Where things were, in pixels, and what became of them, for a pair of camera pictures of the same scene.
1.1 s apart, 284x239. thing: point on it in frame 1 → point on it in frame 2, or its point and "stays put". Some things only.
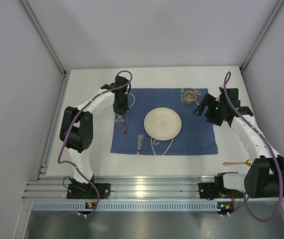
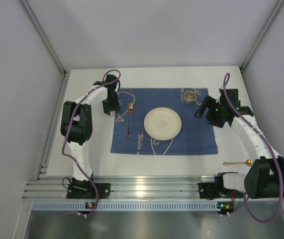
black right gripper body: (209, 107) stays put
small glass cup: (189, 97) stays put
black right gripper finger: (208, 100) stays put
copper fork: (124, 127) → (130, 109)
